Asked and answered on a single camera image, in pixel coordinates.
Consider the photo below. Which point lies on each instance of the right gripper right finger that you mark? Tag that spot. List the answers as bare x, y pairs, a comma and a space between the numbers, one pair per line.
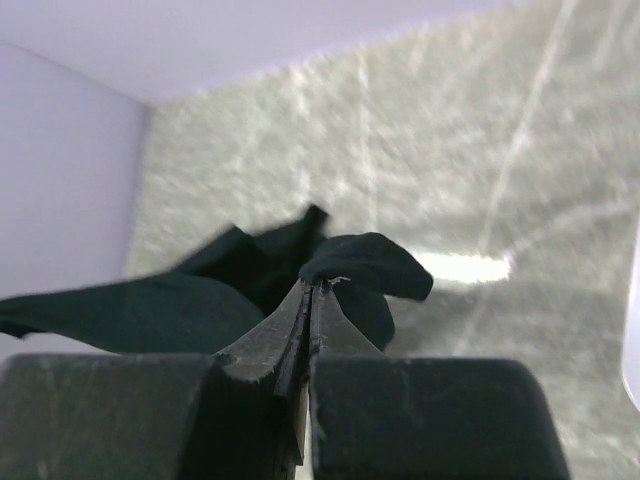
376, 417

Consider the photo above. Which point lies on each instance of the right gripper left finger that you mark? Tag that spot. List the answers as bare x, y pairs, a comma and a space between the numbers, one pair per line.
238, 414

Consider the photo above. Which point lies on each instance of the black t shirt blue logo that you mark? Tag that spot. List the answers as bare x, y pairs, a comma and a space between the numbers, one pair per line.
221, 291

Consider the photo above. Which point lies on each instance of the white plastic basket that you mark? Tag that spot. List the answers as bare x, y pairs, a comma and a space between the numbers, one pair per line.
630, 341

